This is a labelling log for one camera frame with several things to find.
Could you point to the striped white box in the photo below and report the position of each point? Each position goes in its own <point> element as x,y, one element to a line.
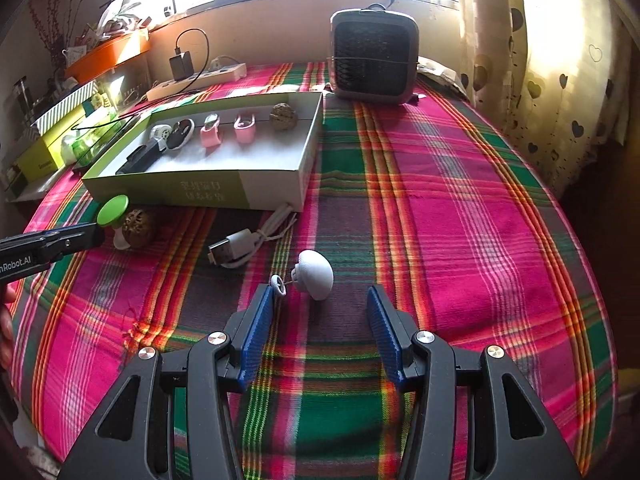
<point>65,107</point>

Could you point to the brown walnut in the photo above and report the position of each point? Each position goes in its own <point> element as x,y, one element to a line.
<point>283,117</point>
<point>138,227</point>

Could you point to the red flower branches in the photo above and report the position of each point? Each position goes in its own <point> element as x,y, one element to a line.
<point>54,22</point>

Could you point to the green tissue pack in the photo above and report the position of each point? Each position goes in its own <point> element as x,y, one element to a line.
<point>78,142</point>

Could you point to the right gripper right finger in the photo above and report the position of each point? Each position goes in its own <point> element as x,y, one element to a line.
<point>511,435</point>

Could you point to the yellow green box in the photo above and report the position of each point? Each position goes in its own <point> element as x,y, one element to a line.
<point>44,157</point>

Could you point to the orange tray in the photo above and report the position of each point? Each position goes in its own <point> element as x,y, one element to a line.
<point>108,55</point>

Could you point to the pink clip with green pad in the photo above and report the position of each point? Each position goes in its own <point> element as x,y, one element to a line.
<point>209,134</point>

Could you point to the black round disc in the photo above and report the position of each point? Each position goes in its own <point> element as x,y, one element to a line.
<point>180,134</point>

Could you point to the white power strip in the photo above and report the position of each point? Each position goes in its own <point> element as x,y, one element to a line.
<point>197,82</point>

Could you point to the heart pattern curtain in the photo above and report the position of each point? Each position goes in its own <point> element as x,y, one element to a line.
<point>552,75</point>

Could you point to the green mushroom lamp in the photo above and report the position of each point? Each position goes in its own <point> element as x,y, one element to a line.
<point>112,216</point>

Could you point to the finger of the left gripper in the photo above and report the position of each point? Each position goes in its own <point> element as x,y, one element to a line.
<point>50,245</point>

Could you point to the white round hook knob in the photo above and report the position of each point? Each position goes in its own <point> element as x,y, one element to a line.
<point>312,274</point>

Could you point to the black tablet phone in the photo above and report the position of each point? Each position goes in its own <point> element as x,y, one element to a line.
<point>104,143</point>

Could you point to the plaid pink green bedsheet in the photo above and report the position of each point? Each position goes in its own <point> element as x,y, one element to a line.
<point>424,199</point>

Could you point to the black charger adapter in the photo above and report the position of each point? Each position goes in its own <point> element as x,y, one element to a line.
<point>181,65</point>

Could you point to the white tape roll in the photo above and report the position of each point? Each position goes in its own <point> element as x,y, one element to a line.
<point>160,133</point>

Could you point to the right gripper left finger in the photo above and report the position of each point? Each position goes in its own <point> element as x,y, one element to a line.
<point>130,435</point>

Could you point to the green white shallow box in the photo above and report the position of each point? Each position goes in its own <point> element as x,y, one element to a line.
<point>273,170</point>

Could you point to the grey portable space heater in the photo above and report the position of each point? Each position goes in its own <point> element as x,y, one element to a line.
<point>373,55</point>

